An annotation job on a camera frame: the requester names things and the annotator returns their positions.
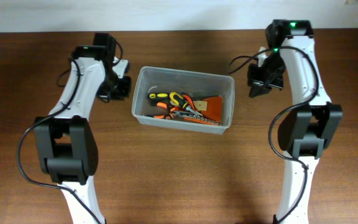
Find red black cutting pliers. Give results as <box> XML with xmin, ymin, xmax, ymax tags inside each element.
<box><xmin>181</xmin><ymin>92</ymin><xmax>202</xmax><ymax>116</ymax></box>

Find orange socket bit rail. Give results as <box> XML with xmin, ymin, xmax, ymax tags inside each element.
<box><xmin>182</xmin><ymin>114</ymin><xmax>220</xmax><ymax>126</ymax></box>

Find yellow black screwdriver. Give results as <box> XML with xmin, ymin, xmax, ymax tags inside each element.
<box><xmin>169</xmin><ymin>91</ymin><xmax>202</xmax><ymax>116</ymax></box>

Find clear plastic container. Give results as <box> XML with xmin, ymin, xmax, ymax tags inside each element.
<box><xmin>132</xmin><ymin>67</ymin><xmax>235</xmax><ymax>134</ymax></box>

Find orange black needle-nose pliers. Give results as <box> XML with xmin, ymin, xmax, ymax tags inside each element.
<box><xmin>147</xmin><ymin>102</ymin><xmax>197</xmax><ymax>119</ymax></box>

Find file yellow black handle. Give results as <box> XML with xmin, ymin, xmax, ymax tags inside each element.
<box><xmin>147</xmin><ymin>91</ymin><xmax>220</xmax><ymax>101</ymax></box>

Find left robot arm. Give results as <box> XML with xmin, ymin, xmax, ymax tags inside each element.
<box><xmin>33</xmin><ymin>32</ymin><xmax>131</xmax><ymax>223</ymax></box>

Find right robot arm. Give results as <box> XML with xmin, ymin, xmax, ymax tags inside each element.
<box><xmin>247</xmin><ymin>19</ymin><xmax>343</xmax><ymax>223</ymax></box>

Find orange scraper wooden handle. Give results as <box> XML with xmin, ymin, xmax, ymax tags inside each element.
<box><xmin>194</xmin><ymin>96</ymin><xmax>223</xmax><ymax>123</ymax></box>

